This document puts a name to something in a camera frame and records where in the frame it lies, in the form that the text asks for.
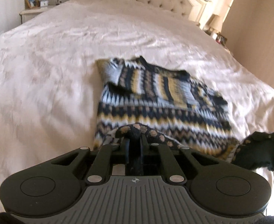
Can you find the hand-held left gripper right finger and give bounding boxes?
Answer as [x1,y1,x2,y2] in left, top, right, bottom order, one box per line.
[140,133,222,183]

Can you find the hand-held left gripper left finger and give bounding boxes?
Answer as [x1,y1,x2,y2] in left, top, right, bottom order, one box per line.
[50,138,131,183]

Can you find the navy yellow patterned knit sweater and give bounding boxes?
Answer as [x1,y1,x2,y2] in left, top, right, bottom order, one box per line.
[93,55,274,171]

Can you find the bed with white bedspread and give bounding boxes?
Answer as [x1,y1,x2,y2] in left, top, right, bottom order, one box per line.
[0,0,274,215]

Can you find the tall cream table lamp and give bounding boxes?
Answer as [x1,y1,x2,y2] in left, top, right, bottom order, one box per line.
[208,14,222,32]

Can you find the white nightstand with photo frame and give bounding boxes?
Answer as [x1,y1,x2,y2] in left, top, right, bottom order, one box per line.
[19,5,55,24]

